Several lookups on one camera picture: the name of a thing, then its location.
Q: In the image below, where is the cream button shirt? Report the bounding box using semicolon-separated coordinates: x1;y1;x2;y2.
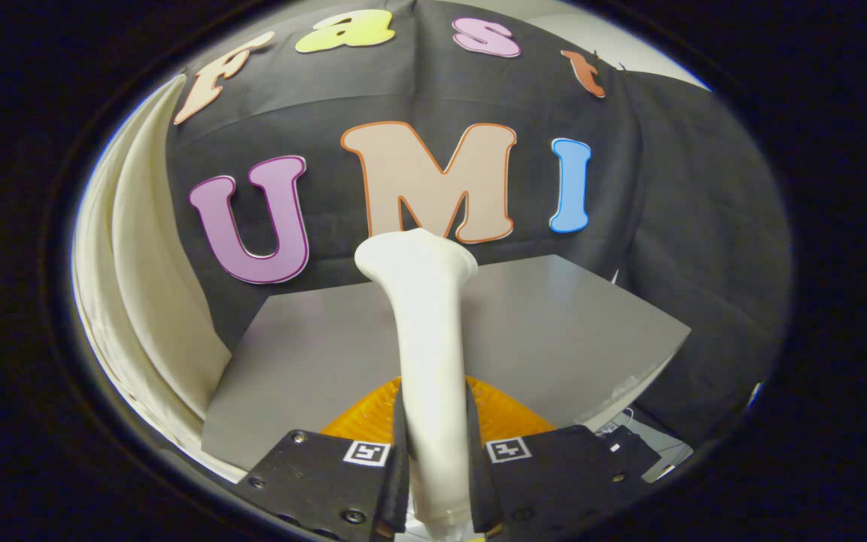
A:
72;74;233;483

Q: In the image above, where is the black backdrop cloth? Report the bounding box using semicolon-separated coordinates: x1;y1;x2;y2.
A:
166;0;792;445

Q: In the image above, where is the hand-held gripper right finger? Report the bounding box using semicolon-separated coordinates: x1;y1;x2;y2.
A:
464;376;664;539

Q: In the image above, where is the white garment steamer nozzle with hose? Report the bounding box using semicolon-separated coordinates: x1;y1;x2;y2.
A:
354;228;479;539

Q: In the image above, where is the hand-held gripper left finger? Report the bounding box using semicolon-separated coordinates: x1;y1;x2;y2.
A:
234;376;412;542

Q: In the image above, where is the grey cabinet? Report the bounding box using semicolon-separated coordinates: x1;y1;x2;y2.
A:
202;254;692;471

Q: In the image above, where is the tangle of floor cables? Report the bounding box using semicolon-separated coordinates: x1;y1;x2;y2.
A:
590;409;636;439

